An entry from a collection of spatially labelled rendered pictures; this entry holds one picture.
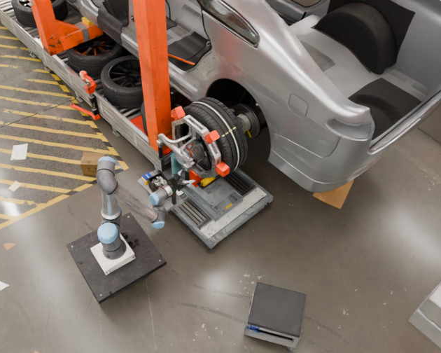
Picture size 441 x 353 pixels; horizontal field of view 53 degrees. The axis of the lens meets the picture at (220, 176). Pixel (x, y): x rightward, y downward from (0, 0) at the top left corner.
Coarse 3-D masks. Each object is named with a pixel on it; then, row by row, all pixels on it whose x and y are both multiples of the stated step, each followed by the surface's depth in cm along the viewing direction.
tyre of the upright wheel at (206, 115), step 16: (192, 112) 352; (208, 112) 347; (224, 112) 350; (208, 128) 347; (224, 128) 344; (240, 128) 351; (224, 144) 344; (240, 144) 353; (224, 160) 354; (240, 160) 364
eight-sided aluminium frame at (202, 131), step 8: (176, 120) 362; (184, 120) 351; (192, 120) 350; (176, 128) 378; (192, 128) 348; (200, 128) 348; (176, 136) 380; (176, 144) 384; (208, 144) 343; (216, 152) 348; (216, 160) 348; (200, 168) 384; (200, 176) 381; (208, 176) 371
